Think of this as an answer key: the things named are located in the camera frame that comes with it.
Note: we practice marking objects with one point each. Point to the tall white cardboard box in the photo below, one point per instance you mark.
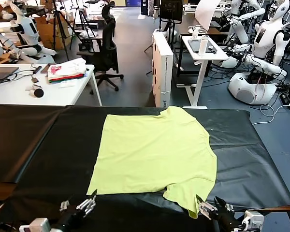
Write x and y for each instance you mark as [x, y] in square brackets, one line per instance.
[163, 70]

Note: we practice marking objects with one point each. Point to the white water bottle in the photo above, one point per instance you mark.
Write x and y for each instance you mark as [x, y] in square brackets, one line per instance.
[203, 46]

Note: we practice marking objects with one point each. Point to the white humanoid robot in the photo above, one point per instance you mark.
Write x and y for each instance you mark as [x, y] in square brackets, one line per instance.
[26, 29]
[263, 41]
[239, 31]

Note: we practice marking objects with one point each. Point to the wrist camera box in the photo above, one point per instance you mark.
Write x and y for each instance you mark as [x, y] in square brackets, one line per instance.
[36, 225]
[253, 220]

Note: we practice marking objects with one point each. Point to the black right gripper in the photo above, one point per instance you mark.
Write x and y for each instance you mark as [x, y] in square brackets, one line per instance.
[228, 221]

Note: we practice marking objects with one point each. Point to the white curved board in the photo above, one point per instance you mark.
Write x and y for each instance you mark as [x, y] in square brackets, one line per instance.
[205, 14]

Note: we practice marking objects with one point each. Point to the white humanoid robot right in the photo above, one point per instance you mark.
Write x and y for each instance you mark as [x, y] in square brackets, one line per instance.
[263, 41]

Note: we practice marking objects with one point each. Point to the small brown cardboard box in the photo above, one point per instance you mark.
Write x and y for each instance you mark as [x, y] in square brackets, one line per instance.
[0, 58]

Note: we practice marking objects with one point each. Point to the small white standing desk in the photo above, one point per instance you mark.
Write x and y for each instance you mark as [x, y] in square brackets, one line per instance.
[207, 56]

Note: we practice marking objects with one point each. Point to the yellow-green t-shirt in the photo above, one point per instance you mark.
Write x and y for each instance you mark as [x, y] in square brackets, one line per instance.
[154, 149]

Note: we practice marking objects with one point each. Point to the small white device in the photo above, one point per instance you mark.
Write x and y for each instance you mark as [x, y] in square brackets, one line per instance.
[195, 32]

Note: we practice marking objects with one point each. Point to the white handheld controller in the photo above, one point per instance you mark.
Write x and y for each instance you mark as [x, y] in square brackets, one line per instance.
[30, 87]

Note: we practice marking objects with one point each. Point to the large white desk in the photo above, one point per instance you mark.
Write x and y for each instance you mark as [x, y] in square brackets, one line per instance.
[14, 95]

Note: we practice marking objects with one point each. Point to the grey tablet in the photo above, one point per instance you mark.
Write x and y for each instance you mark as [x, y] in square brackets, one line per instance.
[193, 46]

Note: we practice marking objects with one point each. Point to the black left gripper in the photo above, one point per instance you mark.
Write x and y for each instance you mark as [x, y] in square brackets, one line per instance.
[67, 221]

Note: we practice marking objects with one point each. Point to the large brown cardboard box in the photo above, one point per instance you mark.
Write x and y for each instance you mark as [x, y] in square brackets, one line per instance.
[47, 36]

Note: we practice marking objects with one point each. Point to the grey laptop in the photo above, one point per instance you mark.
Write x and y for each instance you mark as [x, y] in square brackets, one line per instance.
[1, 72]

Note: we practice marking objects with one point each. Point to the black monitor on stand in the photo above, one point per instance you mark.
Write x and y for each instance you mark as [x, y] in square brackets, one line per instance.
[171, 10]

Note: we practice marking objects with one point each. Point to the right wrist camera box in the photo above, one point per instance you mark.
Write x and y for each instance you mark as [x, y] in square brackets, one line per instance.
[253, 220]

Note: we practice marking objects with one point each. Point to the white plastic bag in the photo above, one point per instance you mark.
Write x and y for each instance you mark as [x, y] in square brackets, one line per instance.
[67, 83]

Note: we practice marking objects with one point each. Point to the black table cover cloth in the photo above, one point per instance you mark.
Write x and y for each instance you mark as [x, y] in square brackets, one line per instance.
[50, 145]

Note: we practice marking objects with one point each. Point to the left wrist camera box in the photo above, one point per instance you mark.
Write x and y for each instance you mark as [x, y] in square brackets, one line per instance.
[36, 225]

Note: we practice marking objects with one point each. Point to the black round ball device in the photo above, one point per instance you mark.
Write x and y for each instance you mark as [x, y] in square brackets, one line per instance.
[38, 93]

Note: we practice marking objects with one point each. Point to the stack of folded clothes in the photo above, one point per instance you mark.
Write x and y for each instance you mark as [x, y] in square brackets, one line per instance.
[67, 70]

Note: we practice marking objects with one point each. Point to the black office chair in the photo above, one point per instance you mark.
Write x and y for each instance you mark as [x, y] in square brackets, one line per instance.
[107, 48]

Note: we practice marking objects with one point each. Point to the black camera tripod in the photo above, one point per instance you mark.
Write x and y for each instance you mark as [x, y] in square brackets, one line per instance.
[83, 19]
[59, 21]

